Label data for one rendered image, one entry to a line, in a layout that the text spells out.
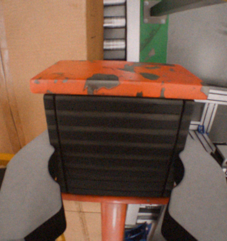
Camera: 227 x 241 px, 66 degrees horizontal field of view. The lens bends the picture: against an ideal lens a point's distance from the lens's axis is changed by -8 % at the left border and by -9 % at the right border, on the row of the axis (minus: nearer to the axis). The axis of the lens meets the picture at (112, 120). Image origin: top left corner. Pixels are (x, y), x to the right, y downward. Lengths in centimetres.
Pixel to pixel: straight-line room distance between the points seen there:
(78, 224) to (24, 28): 138
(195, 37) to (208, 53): 16
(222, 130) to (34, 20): 137
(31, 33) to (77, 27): 10
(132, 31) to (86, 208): 111
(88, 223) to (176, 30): 150
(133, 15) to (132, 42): 10
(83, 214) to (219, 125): 115
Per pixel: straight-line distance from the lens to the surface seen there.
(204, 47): 147
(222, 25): 152
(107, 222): 18
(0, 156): 35
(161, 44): 138
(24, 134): 53
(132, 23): 75
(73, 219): 151
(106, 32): 86
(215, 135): 151
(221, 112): 143
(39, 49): 43
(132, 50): 76
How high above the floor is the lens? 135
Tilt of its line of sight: 62 degrees down
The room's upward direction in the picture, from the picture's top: 175 degrees counter-clockwise
